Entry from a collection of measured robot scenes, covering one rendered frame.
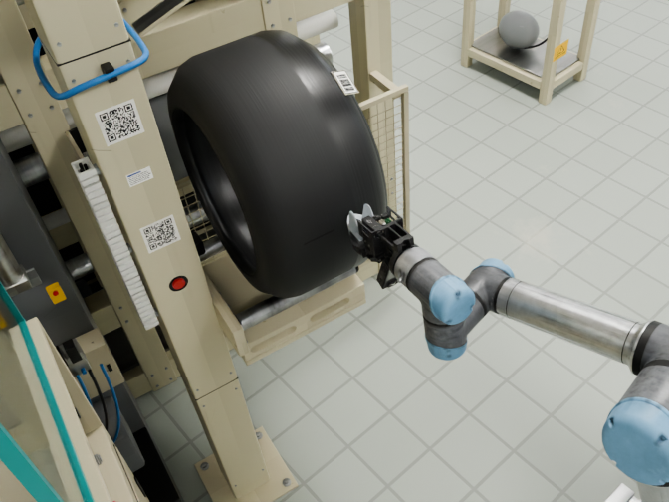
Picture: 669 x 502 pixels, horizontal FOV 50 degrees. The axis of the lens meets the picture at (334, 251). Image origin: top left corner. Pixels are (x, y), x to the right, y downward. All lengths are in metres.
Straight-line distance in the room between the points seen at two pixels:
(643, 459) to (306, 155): 0.80
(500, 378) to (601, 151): 1.44
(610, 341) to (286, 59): 0.83
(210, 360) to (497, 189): 1.92
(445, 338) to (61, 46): 0.82
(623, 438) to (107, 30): 1.04
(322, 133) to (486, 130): 2.40
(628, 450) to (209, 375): 1.15
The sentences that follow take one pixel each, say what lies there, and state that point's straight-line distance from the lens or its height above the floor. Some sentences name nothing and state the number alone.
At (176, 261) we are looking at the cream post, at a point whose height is 1.13.
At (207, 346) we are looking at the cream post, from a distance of 1.87.
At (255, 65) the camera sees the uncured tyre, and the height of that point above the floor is 1.49.
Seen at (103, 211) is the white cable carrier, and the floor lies 1.33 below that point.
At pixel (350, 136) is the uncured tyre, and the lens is 1.46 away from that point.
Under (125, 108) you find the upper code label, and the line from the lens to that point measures 1.38.
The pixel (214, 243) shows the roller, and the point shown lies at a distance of 1.95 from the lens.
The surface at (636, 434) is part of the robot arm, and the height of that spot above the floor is 1.32.
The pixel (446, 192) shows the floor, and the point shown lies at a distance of 3.40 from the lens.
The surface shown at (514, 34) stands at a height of 0.26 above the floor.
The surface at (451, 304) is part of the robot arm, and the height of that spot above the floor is 1.32.
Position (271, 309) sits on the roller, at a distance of 1.77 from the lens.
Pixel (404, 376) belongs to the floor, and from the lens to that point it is 2.72.
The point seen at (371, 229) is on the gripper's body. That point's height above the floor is 1.32.
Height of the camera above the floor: 2.26
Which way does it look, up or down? 46 degrees down
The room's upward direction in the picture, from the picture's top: 7 degrees counter-clockwise
